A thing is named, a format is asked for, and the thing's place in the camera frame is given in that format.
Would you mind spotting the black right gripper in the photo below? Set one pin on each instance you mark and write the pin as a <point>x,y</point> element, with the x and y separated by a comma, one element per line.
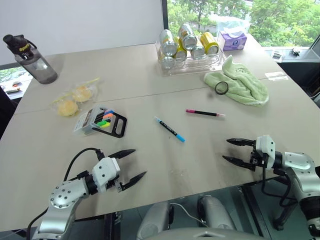
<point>258,158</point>

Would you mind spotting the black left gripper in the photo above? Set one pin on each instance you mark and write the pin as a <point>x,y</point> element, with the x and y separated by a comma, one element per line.
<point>114,182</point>

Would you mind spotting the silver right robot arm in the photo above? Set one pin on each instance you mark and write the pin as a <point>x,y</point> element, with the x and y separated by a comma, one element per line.
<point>298,165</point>

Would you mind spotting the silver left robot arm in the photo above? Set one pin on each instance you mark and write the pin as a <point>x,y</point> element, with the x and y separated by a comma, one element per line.
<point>63,197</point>

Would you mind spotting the pink capped black pen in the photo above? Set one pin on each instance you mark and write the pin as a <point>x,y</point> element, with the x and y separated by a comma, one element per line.
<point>205,113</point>

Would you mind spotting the blue capped black pen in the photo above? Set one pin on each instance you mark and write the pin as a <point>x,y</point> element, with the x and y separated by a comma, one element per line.
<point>170,129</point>

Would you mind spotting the highlighter set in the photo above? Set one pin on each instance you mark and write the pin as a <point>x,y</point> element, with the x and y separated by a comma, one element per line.
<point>86,122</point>

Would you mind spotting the small grey box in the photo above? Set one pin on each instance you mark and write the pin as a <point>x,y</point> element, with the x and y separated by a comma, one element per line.
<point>278,55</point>

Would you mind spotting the silver robot thigh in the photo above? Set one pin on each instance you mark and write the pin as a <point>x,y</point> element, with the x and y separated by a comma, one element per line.
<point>155,220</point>
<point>216,212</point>

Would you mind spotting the light green towel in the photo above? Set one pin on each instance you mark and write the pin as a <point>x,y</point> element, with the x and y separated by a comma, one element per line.
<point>246,86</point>

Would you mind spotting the dark tape roll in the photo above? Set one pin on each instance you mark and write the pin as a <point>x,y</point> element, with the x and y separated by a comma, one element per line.
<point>221,88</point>

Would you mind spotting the white label sticker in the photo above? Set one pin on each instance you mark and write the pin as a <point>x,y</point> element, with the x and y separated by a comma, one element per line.
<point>275,76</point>

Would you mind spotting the bagged yellow bread bun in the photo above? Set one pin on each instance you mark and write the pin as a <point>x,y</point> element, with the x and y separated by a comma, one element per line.
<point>67,108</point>
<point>82,93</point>

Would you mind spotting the silver robot torso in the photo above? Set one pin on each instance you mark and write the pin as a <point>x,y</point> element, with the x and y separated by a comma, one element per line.
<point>205,233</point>

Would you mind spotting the clear plastic can rack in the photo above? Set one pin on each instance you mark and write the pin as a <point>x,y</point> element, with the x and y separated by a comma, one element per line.
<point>197,65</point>

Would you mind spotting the silver drink can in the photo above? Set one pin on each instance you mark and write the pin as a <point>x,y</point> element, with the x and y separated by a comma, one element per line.
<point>198,52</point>
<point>168,42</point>
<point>168,63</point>
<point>188,35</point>

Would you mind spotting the purple tissue pack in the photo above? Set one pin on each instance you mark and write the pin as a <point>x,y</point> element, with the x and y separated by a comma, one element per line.
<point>233,41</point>

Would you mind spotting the yellow drink can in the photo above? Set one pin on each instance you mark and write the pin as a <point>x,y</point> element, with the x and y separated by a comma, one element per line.
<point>209,42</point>
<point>180,51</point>

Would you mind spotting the small black object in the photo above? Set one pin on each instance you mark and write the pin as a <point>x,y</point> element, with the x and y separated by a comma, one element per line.
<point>296,51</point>

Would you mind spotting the dark chair back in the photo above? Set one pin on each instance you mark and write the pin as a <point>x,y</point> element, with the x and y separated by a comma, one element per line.
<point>6,112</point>

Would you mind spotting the dark sports water bottle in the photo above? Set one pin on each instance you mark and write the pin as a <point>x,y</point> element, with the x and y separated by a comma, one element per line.
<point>37,65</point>

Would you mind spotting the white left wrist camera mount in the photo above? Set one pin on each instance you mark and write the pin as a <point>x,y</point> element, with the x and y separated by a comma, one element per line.
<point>105,172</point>

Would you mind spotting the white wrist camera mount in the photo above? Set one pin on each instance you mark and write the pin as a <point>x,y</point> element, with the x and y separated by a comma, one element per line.
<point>267,145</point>
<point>105,172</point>

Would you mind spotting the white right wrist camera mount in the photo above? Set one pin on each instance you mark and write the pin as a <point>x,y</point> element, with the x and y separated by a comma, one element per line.
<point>267,145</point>

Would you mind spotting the dark window frame post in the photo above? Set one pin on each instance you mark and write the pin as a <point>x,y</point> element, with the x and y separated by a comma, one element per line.
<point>164,21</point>

